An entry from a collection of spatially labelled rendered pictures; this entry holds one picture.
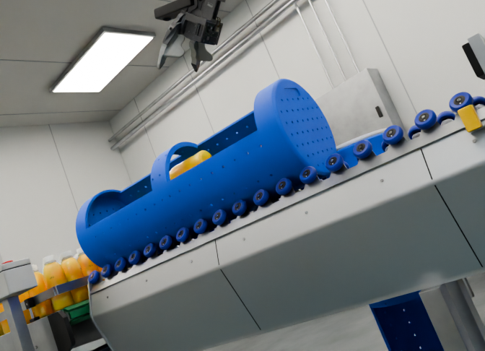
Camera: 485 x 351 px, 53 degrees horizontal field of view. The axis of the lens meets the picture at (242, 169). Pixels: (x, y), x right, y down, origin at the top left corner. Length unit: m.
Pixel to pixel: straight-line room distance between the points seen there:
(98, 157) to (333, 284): 6.13
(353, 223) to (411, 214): 0.13
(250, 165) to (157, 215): 0.37
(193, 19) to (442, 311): 0.84
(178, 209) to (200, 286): 0.22
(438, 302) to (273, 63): 4.39
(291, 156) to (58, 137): 5.98
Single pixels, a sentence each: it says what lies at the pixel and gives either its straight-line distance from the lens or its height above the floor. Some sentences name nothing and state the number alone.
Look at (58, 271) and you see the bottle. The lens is 1.82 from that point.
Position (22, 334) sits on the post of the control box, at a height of 0.87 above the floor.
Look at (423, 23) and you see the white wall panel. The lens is 4.60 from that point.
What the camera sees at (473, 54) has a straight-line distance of 1.14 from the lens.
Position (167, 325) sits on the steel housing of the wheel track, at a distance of 1.57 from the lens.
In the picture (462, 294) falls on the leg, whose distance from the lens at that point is 1.29.
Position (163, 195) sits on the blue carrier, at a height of 1.08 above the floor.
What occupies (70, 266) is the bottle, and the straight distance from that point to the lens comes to 1.85.
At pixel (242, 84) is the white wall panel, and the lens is 5.60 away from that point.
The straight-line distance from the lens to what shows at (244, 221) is 1.29.
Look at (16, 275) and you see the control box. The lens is 1.77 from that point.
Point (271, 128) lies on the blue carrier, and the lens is 1.19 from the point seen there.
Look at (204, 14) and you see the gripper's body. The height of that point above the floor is 1.37.
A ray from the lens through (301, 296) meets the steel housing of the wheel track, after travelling 1.28.
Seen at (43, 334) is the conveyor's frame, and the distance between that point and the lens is 1.86.
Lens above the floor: 0.84
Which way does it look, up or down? 9 degrees up
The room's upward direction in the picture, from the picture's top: 22 degrees counter-clockwise
